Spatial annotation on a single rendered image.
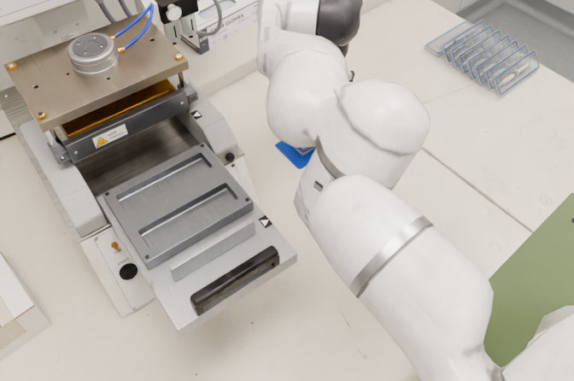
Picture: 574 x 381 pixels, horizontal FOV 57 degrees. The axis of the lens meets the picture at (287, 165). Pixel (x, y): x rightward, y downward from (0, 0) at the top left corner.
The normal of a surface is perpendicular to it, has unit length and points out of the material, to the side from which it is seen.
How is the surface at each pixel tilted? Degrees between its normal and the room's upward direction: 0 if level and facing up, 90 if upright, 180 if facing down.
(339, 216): 36
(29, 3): 90
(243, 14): 87
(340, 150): 62
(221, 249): 90
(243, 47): 0
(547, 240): 44
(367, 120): 51
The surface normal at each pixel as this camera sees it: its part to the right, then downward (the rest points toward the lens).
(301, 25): -0.14, 0.68
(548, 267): -0.56, -0.13
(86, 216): 0.39, -0.07
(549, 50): 0.00, -0.63
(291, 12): -0.15, 0.18
